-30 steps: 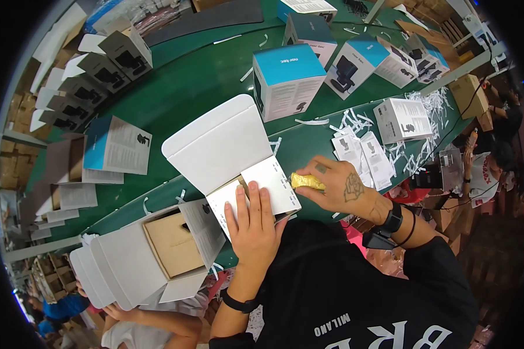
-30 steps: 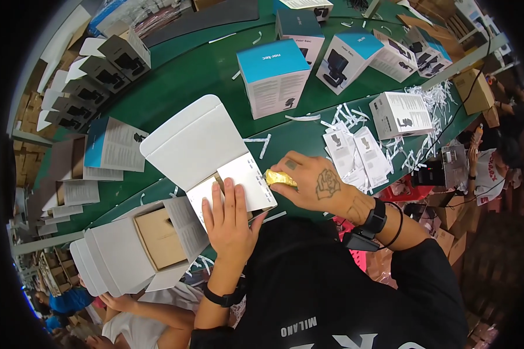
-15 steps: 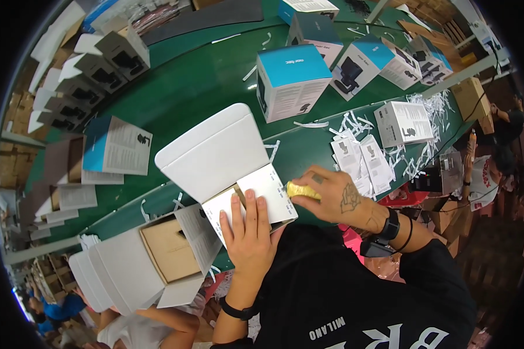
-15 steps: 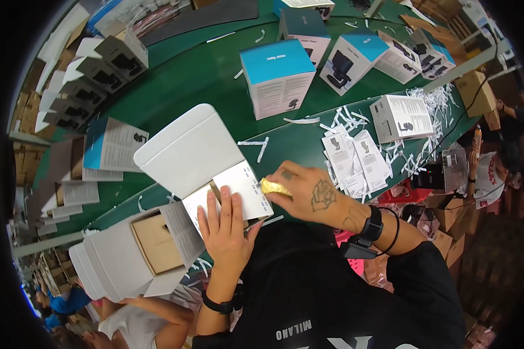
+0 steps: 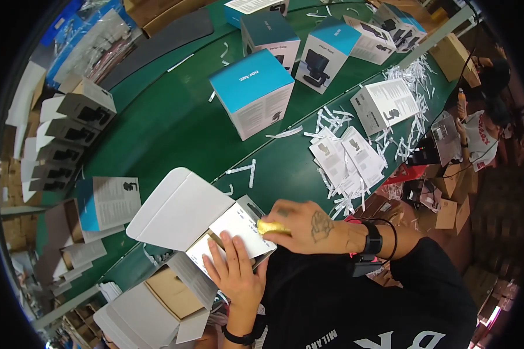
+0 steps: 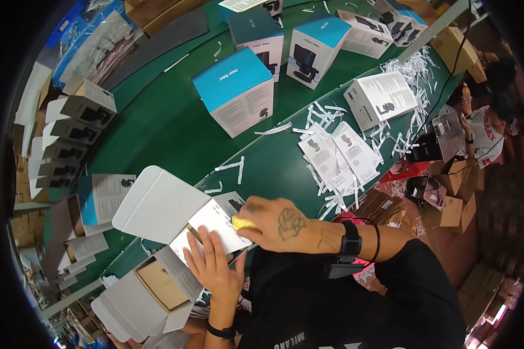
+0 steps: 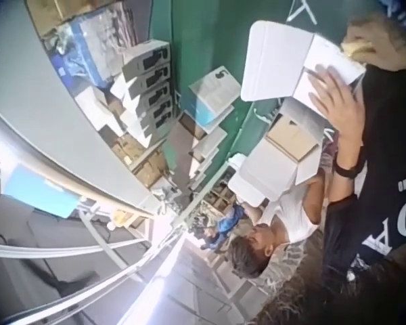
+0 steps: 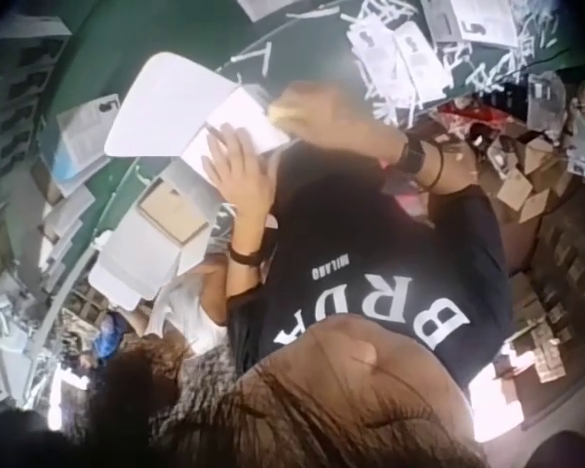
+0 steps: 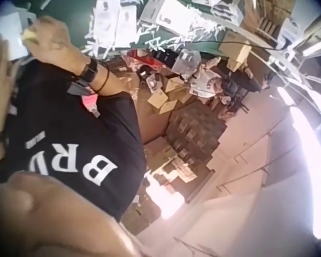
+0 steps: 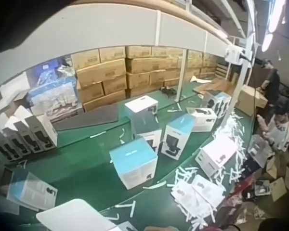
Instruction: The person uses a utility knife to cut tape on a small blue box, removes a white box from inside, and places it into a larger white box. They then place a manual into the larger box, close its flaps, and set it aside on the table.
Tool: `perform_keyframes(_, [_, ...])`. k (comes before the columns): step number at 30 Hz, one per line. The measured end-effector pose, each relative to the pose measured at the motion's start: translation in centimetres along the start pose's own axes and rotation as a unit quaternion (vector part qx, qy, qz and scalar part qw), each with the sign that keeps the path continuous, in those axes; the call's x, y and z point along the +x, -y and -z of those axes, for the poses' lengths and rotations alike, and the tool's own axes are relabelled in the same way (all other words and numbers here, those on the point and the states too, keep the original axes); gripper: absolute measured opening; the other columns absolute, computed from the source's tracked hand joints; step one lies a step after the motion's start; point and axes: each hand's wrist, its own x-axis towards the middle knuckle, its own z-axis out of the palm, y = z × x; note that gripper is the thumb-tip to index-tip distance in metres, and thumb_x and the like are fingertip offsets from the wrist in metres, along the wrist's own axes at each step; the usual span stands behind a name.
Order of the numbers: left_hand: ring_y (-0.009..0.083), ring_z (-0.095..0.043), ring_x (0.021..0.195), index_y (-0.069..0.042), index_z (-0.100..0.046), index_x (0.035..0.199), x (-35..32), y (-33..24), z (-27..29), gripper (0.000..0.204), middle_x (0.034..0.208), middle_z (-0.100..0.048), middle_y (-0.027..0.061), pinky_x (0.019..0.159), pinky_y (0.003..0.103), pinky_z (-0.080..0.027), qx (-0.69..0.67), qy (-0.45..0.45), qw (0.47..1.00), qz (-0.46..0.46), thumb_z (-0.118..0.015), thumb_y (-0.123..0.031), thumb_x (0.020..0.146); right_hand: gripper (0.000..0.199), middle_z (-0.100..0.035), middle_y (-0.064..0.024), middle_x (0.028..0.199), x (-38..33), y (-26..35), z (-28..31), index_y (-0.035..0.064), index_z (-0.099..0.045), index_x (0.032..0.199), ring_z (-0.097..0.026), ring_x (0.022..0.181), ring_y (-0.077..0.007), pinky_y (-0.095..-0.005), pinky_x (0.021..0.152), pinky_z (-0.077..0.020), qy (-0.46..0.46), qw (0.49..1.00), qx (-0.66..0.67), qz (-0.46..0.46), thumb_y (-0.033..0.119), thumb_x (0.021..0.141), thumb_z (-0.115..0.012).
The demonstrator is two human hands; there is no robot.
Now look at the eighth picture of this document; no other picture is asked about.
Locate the blue bag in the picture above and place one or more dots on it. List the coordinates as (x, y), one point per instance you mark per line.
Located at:
(108, 336)

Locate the white plastic bag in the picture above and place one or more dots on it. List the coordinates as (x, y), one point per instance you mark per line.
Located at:
(185, 312)

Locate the stack of printed leaflets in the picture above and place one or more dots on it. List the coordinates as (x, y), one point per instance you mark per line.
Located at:
(80, 141)

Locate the grey storage rack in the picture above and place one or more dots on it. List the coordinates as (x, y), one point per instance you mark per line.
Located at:
(14, 97)

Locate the large white box lid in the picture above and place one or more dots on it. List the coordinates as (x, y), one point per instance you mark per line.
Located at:
(170, 105)

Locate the person's left hand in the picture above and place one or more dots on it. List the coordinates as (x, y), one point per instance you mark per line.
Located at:
(244, 195)

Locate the person's right hand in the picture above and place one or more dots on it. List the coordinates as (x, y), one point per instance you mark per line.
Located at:
(351, 127)

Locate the heap of cardboard boxes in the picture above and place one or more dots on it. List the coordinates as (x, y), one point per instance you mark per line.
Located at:
(541, 195)

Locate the small white box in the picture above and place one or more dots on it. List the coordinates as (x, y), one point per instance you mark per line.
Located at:
(246, 122)

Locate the heap of printed paper packets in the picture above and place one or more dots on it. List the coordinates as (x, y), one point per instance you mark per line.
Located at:
(400, 58)

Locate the black wrist band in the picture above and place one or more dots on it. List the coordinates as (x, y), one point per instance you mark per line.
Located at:
(412, 155)
(246, 257)

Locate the open white carton brown insert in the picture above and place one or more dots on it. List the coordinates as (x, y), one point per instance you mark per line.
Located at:
(170, 214)

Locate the grey patterned cloth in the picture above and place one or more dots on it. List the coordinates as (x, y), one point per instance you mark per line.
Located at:
(222, 225)

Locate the white printed sheet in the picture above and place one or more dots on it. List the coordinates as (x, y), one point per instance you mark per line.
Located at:
(487, 22)

